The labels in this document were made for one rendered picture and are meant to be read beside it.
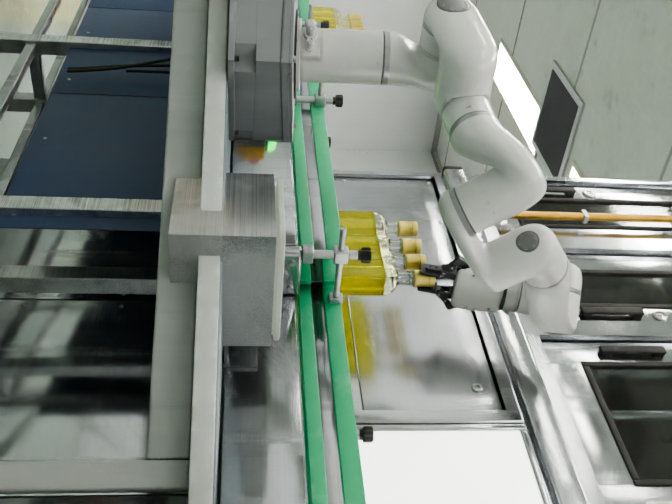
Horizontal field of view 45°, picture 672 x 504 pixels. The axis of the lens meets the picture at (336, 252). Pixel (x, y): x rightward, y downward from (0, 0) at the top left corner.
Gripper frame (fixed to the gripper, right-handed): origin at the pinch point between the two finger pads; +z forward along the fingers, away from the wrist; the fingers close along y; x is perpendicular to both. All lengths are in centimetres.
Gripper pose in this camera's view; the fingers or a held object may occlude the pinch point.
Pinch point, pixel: (429, 278)
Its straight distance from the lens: 168.0
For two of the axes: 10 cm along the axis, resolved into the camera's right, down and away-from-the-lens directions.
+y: 0.9, -8.0, -5.9
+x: -1.8, 5.7, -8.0
